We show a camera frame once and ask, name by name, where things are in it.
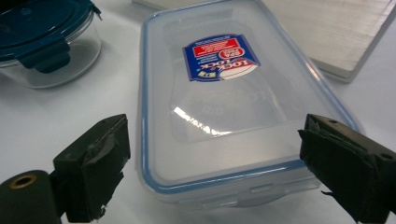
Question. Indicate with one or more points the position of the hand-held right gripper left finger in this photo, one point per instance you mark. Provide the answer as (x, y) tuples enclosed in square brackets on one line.
[(93, 168)]

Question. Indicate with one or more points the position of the round glass container teal lid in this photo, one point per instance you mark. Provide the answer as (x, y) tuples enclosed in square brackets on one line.
[(46, 28)]

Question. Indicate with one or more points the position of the rectangular clear plastic food container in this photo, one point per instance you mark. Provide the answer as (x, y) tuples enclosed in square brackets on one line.
[(218, 124)]

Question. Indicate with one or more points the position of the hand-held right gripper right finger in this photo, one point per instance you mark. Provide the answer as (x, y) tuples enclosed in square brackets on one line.
[(348, 168)]

